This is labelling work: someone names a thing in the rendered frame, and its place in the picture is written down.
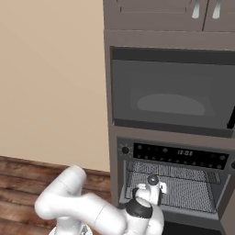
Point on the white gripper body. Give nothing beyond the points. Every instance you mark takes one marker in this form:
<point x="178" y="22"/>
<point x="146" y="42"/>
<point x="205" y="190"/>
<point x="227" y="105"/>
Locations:
<point x="163" y="189"/>

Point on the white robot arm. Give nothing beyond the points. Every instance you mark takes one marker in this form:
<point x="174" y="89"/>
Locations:
<point x="76" y="208"/>

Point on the black oven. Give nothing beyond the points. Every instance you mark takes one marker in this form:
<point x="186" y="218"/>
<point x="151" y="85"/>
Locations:
<point x="180" y="154"/>

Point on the dark oven door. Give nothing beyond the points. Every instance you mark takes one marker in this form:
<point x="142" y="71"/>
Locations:
<point x="192" y="229"/>

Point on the black oven knob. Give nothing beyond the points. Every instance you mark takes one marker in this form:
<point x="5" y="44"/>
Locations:
<point x="233" y="165"/>
<point x="125" y="150"/>

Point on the grey microwave oven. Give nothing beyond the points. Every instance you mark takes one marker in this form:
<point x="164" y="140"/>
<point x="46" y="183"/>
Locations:
<point x="171" y="91"/>

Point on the tall brown cabinet housing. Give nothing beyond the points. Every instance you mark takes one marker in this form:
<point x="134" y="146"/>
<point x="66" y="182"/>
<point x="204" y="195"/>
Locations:
<point x="109" y="122"/>

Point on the brown cupboard door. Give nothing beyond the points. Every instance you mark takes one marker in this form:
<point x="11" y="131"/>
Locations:
<point x="228" y="15"/>
<point x="153" y="12"/>

